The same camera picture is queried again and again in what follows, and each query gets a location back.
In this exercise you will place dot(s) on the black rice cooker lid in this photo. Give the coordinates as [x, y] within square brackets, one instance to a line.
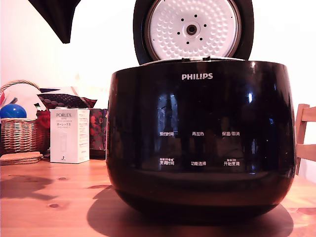
[197, 14]

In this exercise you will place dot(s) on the black Philips rice cooker body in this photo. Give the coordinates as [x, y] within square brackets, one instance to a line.
[197, 111]

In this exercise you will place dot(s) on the dark dotted cushion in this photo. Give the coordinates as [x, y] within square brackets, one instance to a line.
[64, 100]

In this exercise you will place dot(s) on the white cloth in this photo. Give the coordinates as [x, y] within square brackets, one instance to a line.
[24, 96]

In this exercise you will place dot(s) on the red knitted pouch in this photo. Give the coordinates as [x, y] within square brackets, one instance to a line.
[43, 119]

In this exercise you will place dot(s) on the blue ball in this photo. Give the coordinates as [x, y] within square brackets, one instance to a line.
[12, 111]

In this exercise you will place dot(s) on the red floral bag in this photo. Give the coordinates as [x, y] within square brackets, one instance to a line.
[97, 128]

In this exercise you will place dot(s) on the white Porlex box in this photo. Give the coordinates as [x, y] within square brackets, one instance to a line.
[69, 138]

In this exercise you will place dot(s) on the woven wicker basket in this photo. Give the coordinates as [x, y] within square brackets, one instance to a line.
[19, 135]

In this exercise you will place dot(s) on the wooden chair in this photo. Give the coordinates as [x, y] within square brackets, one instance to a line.
[302, 128]

